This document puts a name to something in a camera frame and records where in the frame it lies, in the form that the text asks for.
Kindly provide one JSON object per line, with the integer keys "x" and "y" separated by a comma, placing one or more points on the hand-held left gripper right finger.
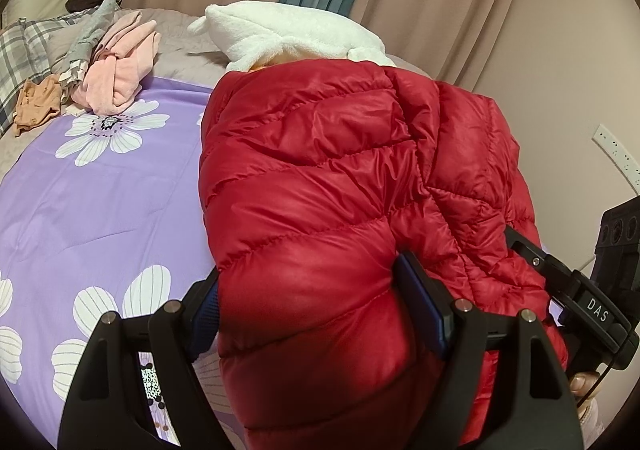
{"x": 425, "y": 302}

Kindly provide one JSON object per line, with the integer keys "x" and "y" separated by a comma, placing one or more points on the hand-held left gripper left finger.
{"x": 206, "y": 322}

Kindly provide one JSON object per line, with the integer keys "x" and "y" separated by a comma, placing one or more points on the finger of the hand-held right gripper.
{"x": 532, "y": 257}

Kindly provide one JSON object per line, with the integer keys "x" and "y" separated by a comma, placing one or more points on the red down jacket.
{"x": 325, "y": 180}

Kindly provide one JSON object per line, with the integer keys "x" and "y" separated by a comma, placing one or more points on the person's right hand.
{"x": 584, "y": 386}

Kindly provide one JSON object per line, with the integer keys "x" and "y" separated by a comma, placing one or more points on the purple floral blanket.
{"x": 100, "y": 210}

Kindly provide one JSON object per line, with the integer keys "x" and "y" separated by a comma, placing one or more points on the orange garment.
{"x": 270, "y": 64}

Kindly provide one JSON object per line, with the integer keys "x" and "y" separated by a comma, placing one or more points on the pink garment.
{"x": 120, "y": 65}

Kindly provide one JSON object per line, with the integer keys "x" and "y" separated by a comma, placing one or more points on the tan cloth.
{"x": 37, "y": 102}

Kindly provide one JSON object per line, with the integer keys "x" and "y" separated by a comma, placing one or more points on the white fleece garment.
{"x": 280, "y": 27}

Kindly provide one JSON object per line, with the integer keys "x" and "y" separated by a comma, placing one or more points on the grey garment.
{"x": 92, "y": 32}

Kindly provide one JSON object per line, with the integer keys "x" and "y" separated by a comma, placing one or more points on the grey plaid pillow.
{"x": 20, "y": 55}

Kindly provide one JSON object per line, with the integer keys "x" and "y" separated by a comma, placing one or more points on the white wall socket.
{"x": 617, "y": 152}

